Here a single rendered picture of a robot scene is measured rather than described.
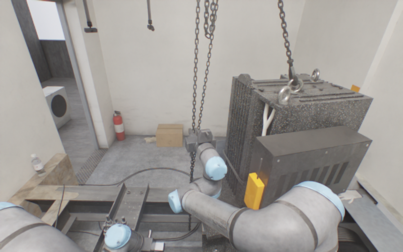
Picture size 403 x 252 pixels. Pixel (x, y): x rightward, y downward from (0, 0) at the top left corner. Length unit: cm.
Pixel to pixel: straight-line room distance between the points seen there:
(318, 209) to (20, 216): 57
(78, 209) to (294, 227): 181
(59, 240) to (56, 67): 793
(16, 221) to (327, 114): 100
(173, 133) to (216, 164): 251
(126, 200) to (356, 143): 146
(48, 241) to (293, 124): 81
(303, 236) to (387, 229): 154
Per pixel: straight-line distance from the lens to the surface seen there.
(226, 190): 138
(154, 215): 187
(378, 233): 192
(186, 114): 340
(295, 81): 92
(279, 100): 80
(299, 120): 90
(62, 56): 805
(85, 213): 206
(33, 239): 44
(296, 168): 83
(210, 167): 71
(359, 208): 201
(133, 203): 166
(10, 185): 212
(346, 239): 180
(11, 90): 207
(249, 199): 90
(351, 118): 111
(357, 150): 101
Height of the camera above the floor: 189
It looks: 29 degrees down
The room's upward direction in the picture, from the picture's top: 2 degrees clockwise
